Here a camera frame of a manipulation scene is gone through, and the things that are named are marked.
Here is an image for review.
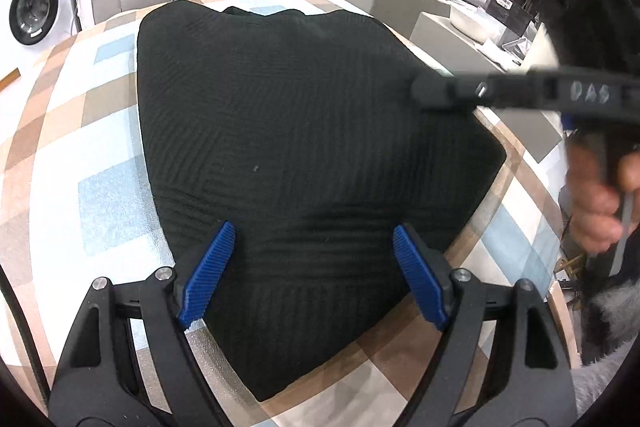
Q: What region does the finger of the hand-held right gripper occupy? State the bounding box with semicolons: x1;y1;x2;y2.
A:
411;68;548;112

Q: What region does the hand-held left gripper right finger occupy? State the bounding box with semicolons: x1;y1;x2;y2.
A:
391;223;574;427

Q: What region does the checkered beige blue mat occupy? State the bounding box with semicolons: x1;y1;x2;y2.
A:
0;0;583;427

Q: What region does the grey fluffy clothing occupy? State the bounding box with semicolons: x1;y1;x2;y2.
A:
570;274;640;420

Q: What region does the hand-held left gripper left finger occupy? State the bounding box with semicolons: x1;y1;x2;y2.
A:
47;221;237;427

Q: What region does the person's right hand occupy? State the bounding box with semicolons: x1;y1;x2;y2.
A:
565;142;640;256

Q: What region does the black labelled box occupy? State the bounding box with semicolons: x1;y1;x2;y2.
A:
486;0;540;28

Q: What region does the black knit sweater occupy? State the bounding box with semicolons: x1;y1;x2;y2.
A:
136;0;507;403

